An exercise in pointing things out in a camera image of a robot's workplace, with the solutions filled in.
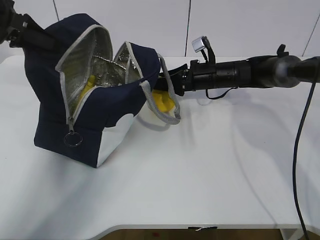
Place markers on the white right table leg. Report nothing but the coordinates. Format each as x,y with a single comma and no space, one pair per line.
291,233

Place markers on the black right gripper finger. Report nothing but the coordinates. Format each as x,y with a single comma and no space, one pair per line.
162,84
181,71

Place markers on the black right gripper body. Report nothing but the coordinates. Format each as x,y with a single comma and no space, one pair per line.
198,76

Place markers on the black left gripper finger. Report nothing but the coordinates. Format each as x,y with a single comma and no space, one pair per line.
34,36

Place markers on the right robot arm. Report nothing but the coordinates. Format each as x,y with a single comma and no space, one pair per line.
281,70

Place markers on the black tape on table edge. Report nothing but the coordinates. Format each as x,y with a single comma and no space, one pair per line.
201,228

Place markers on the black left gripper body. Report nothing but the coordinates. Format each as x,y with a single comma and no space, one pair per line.
18,30

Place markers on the yellow pear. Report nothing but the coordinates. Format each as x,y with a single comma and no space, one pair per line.
163,101

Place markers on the navy blue lunch bag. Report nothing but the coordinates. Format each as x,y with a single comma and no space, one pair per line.
90,131

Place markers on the yellow banana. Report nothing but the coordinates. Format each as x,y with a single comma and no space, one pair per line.
88,86

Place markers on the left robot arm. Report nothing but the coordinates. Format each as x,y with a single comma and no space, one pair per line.
6,7

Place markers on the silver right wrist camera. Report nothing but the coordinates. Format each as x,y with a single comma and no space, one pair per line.
202,44

